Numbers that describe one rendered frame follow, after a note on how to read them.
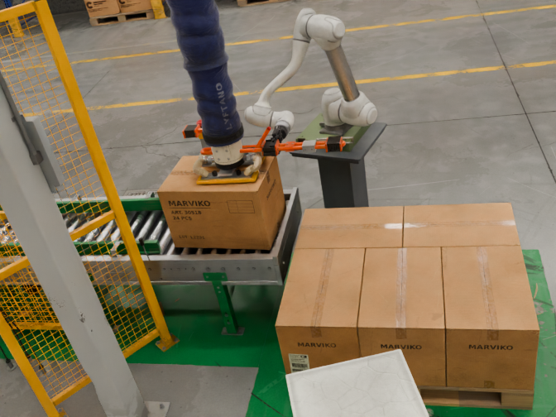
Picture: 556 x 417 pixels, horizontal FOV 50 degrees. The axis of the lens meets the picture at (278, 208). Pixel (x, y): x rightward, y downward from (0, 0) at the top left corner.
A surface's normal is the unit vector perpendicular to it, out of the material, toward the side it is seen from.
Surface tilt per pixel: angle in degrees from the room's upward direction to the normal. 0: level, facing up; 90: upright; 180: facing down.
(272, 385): 0
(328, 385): 0
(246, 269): 90
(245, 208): 90
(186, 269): 90
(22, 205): 90
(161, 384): 0
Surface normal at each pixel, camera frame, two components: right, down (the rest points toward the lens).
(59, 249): 0.97, -0.04
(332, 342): -0.18, 0.57
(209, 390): -0.16, -0.82
